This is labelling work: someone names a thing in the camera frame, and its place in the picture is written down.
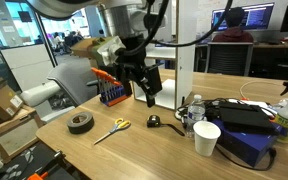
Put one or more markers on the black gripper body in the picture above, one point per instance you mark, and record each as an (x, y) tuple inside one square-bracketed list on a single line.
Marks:
[(134, 60)]

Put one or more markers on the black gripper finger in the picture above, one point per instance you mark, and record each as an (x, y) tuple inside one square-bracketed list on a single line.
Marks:
[(150, 100), (127, 88)]

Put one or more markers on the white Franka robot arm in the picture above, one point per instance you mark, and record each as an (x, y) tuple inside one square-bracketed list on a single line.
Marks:
[(117, 20)]

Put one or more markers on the white wooden shelf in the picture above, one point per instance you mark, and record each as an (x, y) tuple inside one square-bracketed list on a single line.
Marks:
[(185, 66)]

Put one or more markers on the blue screwdriver stand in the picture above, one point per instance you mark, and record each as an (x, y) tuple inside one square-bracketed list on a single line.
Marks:
[(115, 97)]

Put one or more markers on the black yellow tape measure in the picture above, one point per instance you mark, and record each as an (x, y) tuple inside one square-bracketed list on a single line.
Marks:
[(153, 121)]

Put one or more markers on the clear plastic water bottle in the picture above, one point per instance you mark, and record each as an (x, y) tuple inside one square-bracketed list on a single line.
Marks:
[(194, 113)]

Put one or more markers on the gray office chair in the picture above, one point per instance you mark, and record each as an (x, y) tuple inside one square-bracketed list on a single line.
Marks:
[(74, 80)]

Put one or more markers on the black tape roll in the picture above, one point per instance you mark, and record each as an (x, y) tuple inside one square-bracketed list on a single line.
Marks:
[(71, 126)]

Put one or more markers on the white paper cup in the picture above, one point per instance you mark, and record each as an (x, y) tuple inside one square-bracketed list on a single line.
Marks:
[(205, 143)]

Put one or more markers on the black mesh chair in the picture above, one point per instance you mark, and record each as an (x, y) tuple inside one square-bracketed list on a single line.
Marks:
[(229, 60)]

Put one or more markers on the flat black device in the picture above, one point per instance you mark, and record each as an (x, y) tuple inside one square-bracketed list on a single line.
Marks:
[(244, 116)]

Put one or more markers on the person in red hoodie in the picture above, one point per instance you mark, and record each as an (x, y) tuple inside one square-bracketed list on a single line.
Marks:
[(232, 33)]

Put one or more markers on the white partition panel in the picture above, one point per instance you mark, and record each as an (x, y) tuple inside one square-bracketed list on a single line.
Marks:
[(27, 63)]

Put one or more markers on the blue cardboard box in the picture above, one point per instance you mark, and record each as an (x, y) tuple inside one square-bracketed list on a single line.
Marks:
[(244, 146)]

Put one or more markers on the black orange tool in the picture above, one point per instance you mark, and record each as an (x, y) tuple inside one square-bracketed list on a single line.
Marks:
[(47, 166)]

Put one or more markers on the wooden side cabinet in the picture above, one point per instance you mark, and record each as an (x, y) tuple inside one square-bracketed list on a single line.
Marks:
[(14, 136)]

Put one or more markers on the brown cardboard box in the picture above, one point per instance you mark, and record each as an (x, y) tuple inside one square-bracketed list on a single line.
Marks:
[(0, 103)]

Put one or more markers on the monitor showing code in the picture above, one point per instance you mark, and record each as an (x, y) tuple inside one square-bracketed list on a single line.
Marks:
[(260, 16)]

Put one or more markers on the tan green wrist camera mount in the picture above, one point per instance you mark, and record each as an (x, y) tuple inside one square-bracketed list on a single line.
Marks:
[(100, 50)]

